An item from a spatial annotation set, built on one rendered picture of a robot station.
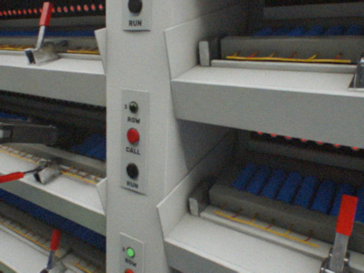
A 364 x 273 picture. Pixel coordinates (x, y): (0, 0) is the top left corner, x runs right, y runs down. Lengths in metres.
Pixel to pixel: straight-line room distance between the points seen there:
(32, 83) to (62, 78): 0.08
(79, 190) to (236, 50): 0.31
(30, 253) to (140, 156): 0.41
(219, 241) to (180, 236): 0.05
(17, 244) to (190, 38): 0.56
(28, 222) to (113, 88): 0.44
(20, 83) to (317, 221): 0.46
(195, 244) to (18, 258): 0.43
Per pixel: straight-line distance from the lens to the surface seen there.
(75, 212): 0.51
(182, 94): 0.33
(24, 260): 0.72
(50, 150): 0.60
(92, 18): 0.67
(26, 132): 0.48
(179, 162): 0.38
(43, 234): 0.72
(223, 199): 0.41
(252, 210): 0.40
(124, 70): 0.38
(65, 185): 0.53
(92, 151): 0.57
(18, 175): 0.53
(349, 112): 0.28
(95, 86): 0.42
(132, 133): 0.37
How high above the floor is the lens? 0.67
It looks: 13 degrees down
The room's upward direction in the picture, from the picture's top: 3 degrees clockwise
